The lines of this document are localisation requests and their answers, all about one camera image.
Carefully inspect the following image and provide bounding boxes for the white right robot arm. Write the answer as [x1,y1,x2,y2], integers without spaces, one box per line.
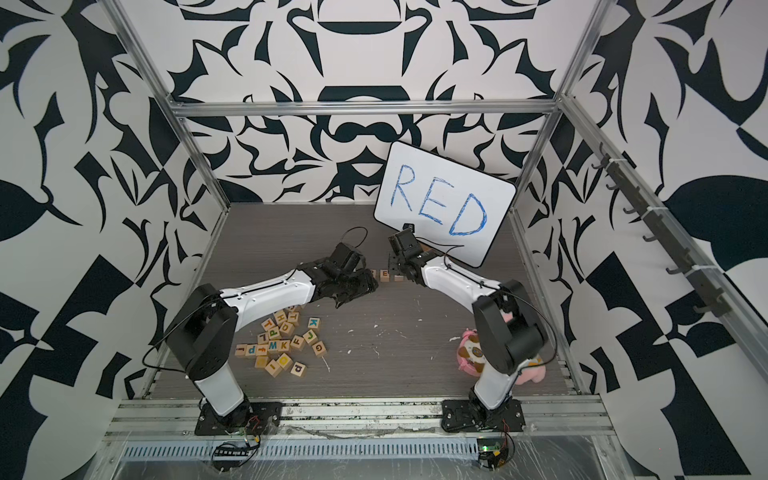
[389,228,550,412]

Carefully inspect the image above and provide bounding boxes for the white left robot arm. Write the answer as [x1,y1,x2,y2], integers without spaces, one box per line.
[161,242,378,427]

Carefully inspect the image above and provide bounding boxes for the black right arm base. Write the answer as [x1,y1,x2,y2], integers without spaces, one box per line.
[440,399,526,433]

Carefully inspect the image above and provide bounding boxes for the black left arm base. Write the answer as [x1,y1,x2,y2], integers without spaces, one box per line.
[194,401,284,436]

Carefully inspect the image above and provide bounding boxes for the white whiteboard reading RED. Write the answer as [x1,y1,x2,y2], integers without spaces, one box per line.
[374,142,516,268]

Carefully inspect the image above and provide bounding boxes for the wooden block letter G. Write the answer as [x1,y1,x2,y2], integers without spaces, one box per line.
[312,341,327,357]

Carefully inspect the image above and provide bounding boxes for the wooden block letter F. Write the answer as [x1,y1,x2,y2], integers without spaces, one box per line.
[290,335,306,351]

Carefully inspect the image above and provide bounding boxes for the wooden block letter I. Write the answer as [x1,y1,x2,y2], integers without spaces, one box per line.
[264,360,283,378]

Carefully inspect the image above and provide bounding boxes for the wooden block blue P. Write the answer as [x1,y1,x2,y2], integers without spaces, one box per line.
[290,362,306,377]

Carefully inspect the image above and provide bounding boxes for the pink plush pig toy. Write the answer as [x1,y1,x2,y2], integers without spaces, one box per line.
[514,355,546,386]

